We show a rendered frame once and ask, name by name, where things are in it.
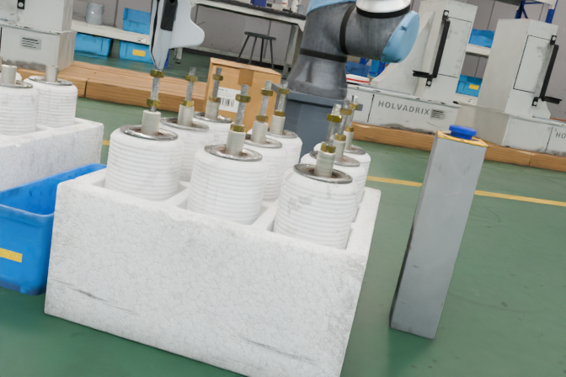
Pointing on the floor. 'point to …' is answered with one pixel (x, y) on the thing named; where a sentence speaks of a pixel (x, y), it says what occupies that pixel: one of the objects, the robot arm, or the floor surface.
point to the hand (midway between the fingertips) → (154, 57)
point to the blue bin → (30, 230)
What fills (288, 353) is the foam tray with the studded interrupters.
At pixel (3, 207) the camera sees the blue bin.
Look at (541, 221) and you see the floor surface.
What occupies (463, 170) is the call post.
